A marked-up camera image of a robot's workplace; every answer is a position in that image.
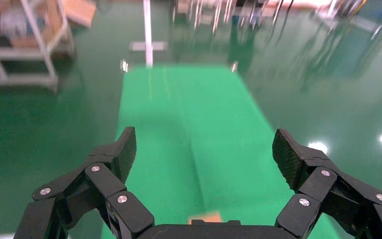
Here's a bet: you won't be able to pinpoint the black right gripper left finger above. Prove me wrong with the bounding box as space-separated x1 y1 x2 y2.
13 126 155 239

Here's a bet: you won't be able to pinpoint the brown cardboard sheet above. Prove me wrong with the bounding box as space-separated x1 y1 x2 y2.
62 0 97 29

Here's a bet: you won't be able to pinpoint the white metal storage rack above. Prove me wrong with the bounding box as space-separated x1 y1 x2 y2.
0 0 77 95

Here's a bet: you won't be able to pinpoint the white pole stand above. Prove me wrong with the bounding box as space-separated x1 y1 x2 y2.
129 0 168 68

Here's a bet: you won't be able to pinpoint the green tablecloth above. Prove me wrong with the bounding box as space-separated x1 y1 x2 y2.
100 64 342 239

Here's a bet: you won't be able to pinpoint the metal frame legs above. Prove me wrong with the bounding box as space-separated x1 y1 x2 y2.
173 0 233 34

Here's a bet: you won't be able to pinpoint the long brown cardboard box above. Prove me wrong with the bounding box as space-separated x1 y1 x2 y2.
188 211 224 226

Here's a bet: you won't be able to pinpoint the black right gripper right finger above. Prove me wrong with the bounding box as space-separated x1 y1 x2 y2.
272 128 382 239

